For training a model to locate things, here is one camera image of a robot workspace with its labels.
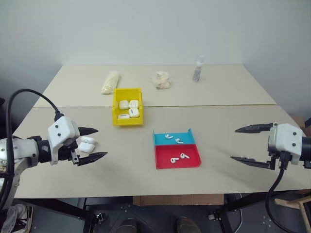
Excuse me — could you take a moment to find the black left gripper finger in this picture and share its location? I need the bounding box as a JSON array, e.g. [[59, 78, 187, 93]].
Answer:
[[77, 151, 108, 167], [77, 126, 99, 137]]

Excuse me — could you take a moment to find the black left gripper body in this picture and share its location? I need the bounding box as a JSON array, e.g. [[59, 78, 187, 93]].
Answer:
[[57, 138, 81, 166]]

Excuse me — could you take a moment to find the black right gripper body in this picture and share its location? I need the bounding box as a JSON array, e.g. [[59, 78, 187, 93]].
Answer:
[[267, 145, 289, 171]]

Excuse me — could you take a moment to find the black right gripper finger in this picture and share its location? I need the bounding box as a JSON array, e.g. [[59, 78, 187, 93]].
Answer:
[[230, 156, 270, 169], [234, 123, 275, 134]]

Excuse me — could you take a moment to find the yellow plastic bin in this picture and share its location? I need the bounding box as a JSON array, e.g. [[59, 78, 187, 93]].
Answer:
[[111, 87, 145, 127]]

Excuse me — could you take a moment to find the wooden stool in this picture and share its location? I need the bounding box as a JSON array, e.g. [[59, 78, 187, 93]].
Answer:
[[274, 193, 311, 220]]

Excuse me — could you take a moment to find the rolled cream cloth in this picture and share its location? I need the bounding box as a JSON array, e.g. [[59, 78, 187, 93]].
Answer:
[[101, 70, 121, 95]]

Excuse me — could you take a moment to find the blue plastic tray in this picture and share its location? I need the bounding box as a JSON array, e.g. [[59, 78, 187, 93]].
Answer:
[[153, 128, 196, 147]]

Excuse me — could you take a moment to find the red plastic tray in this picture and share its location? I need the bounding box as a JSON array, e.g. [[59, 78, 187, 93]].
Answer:
[[154, 143, 203, 170]]

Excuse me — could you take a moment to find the dark rounded shoe shape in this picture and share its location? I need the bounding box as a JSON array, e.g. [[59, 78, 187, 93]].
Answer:
[[176, 216, 201, 233], [117, 218, 138, 233]]

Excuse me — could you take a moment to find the black and white sneaker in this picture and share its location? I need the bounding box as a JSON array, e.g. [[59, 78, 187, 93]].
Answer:
[[11, 205, 34, 233]]

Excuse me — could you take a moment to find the clear spray bottle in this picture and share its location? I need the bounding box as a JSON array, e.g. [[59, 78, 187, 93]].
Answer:
[[192, 55, 205, 83]]

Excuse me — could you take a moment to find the brown cardboard sheet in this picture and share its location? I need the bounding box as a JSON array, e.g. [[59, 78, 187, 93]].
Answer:
[[132, 193, 225, 206]]

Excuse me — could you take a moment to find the crumpled cream cloth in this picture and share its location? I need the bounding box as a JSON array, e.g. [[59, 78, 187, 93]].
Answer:
[[150, 70, 172, 90]]

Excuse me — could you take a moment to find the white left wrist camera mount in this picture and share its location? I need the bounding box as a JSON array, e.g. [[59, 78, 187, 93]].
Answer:
[[47, 116, 81, 166]]

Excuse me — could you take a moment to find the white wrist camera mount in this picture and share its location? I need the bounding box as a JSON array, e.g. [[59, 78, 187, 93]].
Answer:
[[47, 116, 81, 166], [268, 122, 305, 166]]

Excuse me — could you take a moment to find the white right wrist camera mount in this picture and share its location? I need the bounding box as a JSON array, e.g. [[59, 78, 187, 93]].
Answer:
[[268, 122, 305, 166]]

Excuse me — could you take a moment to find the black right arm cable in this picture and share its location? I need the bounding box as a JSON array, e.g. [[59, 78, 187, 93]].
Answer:
[[264, 150, 292, 233]]

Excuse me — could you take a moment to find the black table frame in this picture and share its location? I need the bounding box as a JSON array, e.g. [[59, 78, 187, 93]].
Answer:
[[29, 193, 270, 233]]

